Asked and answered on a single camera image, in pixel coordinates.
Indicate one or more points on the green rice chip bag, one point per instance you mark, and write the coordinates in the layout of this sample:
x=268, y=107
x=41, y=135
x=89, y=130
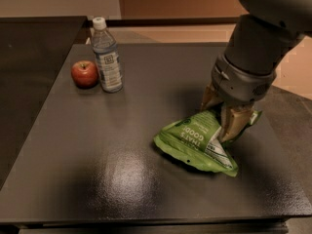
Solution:
x=193, y=141

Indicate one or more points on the red apple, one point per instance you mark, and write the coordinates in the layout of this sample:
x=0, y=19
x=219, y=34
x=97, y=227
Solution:
x=84, y=74

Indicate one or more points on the clear plastic water bottle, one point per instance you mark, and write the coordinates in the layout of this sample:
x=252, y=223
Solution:
x=107, y=58

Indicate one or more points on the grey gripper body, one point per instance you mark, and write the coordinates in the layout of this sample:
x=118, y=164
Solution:
x=241, y=83

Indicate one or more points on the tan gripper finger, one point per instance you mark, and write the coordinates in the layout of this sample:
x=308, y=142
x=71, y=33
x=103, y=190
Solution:
x=210, y=98
x=233, y=119

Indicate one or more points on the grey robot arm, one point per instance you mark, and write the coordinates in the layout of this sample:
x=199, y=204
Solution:
x=245, y=71

